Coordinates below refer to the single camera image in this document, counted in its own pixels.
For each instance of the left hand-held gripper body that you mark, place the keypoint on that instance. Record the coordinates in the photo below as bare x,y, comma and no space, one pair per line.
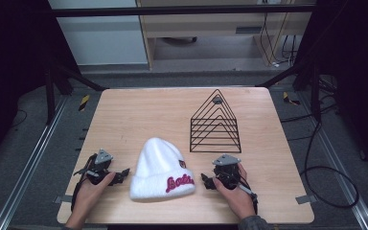
99,166

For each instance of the black metal frame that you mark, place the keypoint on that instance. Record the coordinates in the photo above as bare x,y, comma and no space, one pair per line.
179,11

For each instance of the white knit beanie hat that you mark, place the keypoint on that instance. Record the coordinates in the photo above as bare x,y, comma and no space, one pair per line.
162,171

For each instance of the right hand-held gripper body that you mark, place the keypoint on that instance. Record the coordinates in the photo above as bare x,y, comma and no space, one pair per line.
227,171

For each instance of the grey tape strip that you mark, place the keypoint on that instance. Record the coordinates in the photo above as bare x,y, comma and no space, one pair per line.
306,199
62,199

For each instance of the person's left hand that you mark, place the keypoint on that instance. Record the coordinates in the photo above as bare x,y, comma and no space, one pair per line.
91,193

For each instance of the person's right hand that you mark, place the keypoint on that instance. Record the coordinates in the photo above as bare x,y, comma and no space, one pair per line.
238,195

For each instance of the aluminium floor rail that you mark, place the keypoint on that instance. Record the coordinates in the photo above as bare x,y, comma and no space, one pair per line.
28,163
338,159

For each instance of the yellow black striped tape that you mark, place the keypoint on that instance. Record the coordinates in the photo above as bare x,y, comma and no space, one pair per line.
84,102
290,99

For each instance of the white cabinet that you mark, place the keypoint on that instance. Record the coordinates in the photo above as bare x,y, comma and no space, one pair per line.
103,35

